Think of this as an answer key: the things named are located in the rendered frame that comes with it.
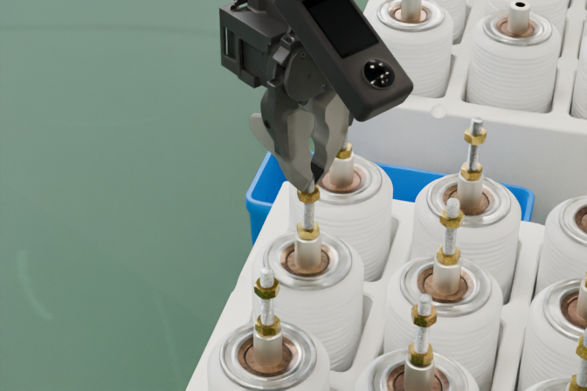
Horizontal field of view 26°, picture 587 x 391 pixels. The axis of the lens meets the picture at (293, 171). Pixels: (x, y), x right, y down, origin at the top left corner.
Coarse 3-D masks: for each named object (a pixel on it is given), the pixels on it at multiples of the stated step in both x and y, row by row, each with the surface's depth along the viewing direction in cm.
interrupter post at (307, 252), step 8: (296, 232) 106; (320, 232) 106; (296, 240) 106; (304, 240) 105; (312, 240) 105; (320, 240) 106; (296, 248) 106; (304, 248) 106; (312, 248) 106; (320, 248) 106; (296, 256) 107; (304, 256) 106; (312, 256) 106; (320, 256) 107; (296, 264) 107; (304, 264) 107; (312, 264) 107
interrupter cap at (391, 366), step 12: (384, 360) 98; (396, 360) 98; (444, 360) 98; (372, 372) 97; (384, 372) 97; (396, 372) 97; (444, 372) 97; (456, 372) 97; (372, 384) 96; (384, 384) 96; (396, 384) 96; (444, 384) 96; (456, 384) 96
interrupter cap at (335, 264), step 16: (288, 240) 110; (336, 240) 109; (272, 256) 108; (288, 256) 108; (336, 256) 108; (288, 272) 106; (304, 272) 107; (320, 272) 106; (336, 272) 106; (304, 288) 105; (320, 288) 105
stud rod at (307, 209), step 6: (312, 186) 103; (306, 192) 103; (306, 204) 104; (312, 204) 104; (306, 210) 104; (312, 210) 104; (306, 216) 104; (312, 216) 104; (306, 222) 105; (312, 222) 105; (306, 228) 105; (312, 228) 105
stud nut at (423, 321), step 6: (414, 306) 92; (432, 306) 92; (414, 312) 91; (432, 312) 91; (414, 318) 91; (420, 318) 91; (426, 318) 91; (432, 318) 91; (414, 324) 91; (420, 324) 91; (426, 324) 91; (432, 324) 91
